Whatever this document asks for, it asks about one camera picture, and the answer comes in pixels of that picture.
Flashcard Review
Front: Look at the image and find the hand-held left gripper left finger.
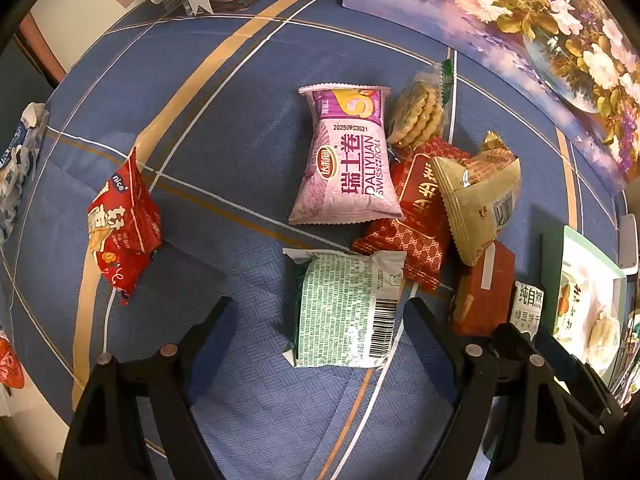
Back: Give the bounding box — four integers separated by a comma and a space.
59, 296, 237, 480

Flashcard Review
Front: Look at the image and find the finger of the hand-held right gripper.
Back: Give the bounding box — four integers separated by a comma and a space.
492, 322, 623, 436

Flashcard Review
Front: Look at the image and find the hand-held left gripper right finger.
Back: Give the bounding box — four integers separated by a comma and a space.
404, 298, 583, 480

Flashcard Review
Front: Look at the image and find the clear packet with white bun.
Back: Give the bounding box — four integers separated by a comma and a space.
585, 305, 622, 377

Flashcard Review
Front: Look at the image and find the white and yellow snack packet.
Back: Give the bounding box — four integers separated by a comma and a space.
555, 260, 608, 343

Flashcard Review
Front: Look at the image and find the green and white snack packet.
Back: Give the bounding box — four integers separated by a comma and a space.
510, 281, 547, 341

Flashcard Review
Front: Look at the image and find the red-brown snack packet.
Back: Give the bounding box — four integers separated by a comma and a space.
450, 240, 517, 337

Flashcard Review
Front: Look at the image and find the teal and white box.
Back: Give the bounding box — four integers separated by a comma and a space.
542, 225, 628, 391

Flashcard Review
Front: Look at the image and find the pale green snack packet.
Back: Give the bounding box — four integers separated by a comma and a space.
282, 248, 407, 368

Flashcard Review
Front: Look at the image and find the red patterned snack packet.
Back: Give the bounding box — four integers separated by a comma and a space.
351, 136, 473, 292

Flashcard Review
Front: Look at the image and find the cream snack packet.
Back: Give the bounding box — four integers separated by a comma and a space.
431, 131, 522, 267

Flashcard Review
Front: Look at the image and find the pink snack packet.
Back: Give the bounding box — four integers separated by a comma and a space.
288, 84, 405, 226

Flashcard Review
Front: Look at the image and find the clear biscuit packet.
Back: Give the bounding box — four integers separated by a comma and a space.
386, 60, 455, 150

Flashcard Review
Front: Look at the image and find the orange plastic bag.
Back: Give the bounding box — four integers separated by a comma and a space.
0, 337, 25, 396

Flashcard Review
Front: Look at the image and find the blue and white crumpled wrapper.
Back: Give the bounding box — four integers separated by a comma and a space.
0, 102, 48, 246

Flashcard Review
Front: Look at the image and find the dark grey cabinet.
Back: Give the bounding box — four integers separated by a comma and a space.
0, 40, 56, 111

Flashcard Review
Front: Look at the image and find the pink wooden panel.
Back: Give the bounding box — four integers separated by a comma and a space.
15, 10, 67, 82

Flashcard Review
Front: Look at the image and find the flower painting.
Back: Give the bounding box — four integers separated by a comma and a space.
343, 0, 640, 193

